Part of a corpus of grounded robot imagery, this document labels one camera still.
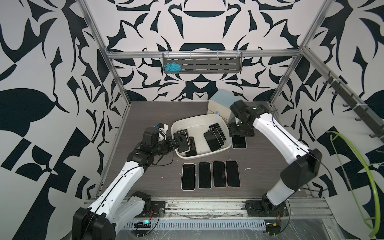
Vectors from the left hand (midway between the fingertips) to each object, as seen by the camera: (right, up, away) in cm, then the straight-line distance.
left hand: (179, 138), depth 77 cm
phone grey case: (+14, -23, +10) cm, 28 cm away
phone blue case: (+24, +2, +22) cm, 33 cm away
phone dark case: (+22, -21, +8) cm, 31 cm away
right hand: (+29, +3, +4) cm, 29 cm away
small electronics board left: (-16, -41, -4) cm, 44 cm away
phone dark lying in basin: (+7, -9, +15) cm, 19 cm away
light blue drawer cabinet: (+25, +21, +24) cm, 41 cm away
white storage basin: (+9, +4, +28) cm, 30 cm away
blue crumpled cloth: (-5, +41, +14) cm, 43 cm away
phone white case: (+5, -22, +6) cm, 23 cm away
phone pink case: (+31, -2, 0) cm, 31 cm away
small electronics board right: (+44, -42, -6) cm, 61 cm away
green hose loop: (+68, -27, -27) cm, 78 cm away
